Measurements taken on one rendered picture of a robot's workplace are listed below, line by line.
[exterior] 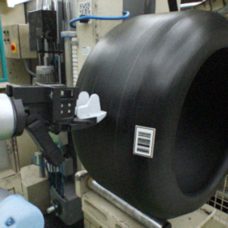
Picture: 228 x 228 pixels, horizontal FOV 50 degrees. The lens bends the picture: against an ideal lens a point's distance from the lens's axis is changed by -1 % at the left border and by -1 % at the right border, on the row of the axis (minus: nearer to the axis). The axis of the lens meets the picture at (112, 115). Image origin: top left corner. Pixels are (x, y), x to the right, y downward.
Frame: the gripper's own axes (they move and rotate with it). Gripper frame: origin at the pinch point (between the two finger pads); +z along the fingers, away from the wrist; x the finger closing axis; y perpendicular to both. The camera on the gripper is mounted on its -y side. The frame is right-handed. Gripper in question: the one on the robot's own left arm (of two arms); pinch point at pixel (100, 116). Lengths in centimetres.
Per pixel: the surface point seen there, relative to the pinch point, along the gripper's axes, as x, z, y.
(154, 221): -5.6, 18.2, -31.4
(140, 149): -10.3, 2.4, -4.8
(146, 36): -2.9, 9.4, 18.1
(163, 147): -12.4, 7.0, -4.7
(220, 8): 5, 58, 34
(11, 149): 54, 0, -26
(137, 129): -9.3, 2.0, -0.8
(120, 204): 7.7, 17.5, -32.7
